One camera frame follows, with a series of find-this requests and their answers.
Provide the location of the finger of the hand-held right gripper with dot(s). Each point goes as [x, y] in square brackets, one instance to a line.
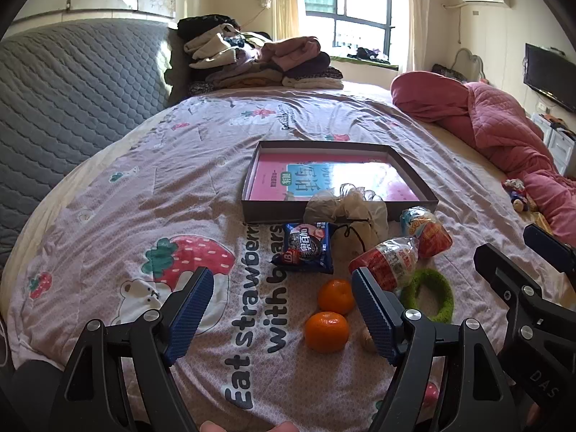
[546, 247]
[499, 270]

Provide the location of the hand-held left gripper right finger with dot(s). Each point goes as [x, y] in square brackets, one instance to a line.
[373, 319]

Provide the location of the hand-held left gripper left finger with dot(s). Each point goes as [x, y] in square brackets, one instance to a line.
[191, 315]

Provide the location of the orange tangerine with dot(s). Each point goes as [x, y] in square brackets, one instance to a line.
[326, 332]
[335, 297]

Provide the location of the red egg toy packet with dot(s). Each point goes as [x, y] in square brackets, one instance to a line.
[387, 263]

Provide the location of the green fuzzy scrunchie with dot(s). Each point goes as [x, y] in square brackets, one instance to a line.
[443, 297]

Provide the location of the white and red egg packet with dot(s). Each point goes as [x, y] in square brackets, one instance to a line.
[425, 231]

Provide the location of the blue snack packet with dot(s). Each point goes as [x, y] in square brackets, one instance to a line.
[306, 247]

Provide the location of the shallow grey cardboard box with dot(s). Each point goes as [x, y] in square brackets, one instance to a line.
[270, 211]

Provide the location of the person's left hand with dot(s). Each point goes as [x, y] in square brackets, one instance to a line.
[283, 427]

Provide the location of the yellow snack packet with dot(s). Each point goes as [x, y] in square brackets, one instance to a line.
[543, 224]

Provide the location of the small blue wrapped candy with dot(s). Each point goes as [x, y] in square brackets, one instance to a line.
[516, 195]

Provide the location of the red white fabric ornament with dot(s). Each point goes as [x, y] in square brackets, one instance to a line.
[514, 185]

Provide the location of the white drawer cabinet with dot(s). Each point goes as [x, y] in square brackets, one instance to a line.
[560, 144]

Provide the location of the cream bed sheet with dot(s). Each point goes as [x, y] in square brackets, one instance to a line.
[472, 157]

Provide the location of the strawberry printed bed sheet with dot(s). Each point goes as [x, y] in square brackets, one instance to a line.
[180, 189]

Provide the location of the pink quilted blanket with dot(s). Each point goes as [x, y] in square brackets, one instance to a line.
[499, 117]

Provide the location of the pink and blue book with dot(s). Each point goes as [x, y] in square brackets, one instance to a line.
[270, 180]

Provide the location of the black flat television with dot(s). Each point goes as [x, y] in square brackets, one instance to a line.
[549, 74]

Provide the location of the pink pillow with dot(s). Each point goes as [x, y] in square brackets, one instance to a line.
[427, 94]

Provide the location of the dark patterned bag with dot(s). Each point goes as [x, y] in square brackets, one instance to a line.
[450, 72]

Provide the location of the grey quilted headboard cover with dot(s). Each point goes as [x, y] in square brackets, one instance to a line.
[67, 99]

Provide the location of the dark clothes on windowsill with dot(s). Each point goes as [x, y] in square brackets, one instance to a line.
[369, 55]

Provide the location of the pile of folded clothes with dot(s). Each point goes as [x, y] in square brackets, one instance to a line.
[252, 67]

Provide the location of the green windowsill cushion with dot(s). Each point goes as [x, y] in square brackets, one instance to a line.
[342, 60]

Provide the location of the plain cream curtain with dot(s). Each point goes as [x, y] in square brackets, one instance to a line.
[416, 18]

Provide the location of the dark framed window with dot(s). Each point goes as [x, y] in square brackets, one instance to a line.
[360, 9]

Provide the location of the cream curtain with tieback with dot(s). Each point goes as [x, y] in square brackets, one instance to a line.
[283, 4]

